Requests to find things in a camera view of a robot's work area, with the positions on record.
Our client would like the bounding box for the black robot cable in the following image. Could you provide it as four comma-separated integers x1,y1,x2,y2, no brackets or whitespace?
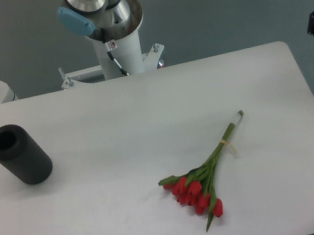
99,24,131,80

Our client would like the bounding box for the red tulip bouquet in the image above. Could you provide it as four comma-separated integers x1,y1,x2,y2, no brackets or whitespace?
158,110,244,231

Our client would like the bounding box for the black cylindrical vase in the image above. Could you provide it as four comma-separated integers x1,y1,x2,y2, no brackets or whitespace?
0,124,53,185

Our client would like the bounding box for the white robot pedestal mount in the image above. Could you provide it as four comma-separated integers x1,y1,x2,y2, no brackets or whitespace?
59,30,165,90

